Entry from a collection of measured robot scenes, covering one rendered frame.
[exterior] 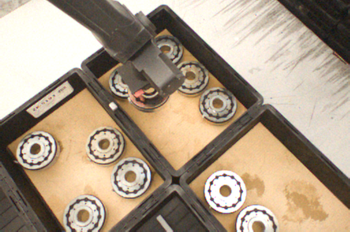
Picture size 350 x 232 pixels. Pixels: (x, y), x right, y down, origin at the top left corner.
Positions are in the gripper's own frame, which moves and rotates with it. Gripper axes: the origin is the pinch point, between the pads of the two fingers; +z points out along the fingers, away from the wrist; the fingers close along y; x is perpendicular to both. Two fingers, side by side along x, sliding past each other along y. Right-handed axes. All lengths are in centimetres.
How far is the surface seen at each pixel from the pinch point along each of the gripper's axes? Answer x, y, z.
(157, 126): -5.2, -1.7, 16.5
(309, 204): -43.4, 18.4, 14.8
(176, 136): -10.5, 1.1, 16.2
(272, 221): -41.0, 7.7, 12.1
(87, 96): 13.8, -13.1, 17.3
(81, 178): -5.6, -25.7, 16.9
